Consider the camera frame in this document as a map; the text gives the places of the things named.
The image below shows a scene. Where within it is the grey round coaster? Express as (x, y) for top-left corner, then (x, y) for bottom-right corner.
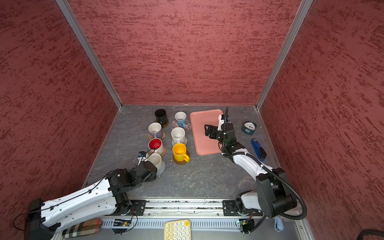
(156, 161), (166, 176)

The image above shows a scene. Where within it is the red inside white mug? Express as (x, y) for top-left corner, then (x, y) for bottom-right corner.
(148, 139), (164, 150)

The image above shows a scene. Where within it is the yellow mug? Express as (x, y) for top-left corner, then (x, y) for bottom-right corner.
(173, 144), (188, 155)

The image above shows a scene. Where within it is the purple mug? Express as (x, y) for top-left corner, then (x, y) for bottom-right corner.
(148, 123), (164, 139)

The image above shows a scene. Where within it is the white mug back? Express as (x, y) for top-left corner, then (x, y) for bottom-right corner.
(171, 128), (186, 139)

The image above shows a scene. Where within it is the blue mug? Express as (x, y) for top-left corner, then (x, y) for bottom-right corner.
(175, 112), (187, 129)

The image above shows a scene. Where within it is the black mug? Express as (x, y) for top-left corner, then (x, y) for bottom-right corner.
(155, 109), (169, 126)

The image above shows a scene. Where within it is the paw print cork coaster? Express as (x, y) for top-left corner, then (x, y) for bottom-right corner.
(148, 130), (166, 140)

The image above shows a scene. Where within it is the brown wooden round coaster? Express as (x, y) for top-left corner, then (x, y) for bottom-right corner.
(173, 154), (190, 165)

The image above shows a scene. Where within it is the pink flower coaster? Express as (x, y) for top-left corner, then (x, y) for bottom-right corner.
(171, 120), (192, 131)

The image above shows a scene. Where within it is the beige woven round coaster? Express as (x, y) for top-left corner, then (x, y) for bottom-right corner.
(172, 138), (188, 146)

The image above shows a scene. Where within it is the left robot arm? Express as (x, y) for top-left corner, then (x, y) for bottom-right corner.
(12, 153), (164, 240)

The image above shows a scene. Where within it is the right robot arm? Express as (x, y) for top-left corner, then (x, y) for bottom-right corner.
(204, 108), (308, 221)

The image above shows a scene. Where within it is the pink tray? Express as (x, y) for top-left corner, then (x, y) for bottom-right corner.
(190, 109), (223, 156)

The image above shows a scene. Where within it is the blue stapler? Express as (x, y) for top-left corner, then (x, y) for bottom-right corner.
(251, 139), (267, 162)

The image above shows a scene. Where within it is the yellow keypad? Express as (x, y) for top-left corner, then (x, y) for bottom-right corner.
(164, 219), (192, 240)

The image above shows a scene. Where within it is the plaid glasses case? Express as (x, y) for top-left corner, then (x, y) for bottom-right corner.
(62, 219), (102, 239)

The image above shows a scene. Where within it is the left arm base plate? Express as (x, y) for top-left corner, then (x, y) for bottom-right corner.
(118, 200), (147, 216)

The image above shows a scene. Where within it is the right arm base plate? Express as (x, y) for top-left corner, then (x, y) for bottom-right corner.
(222, 199), (263, 217)

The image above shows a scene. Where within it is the black cable corner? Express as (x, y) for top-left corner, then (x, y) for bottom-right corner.
(357, 229), (384, 240)

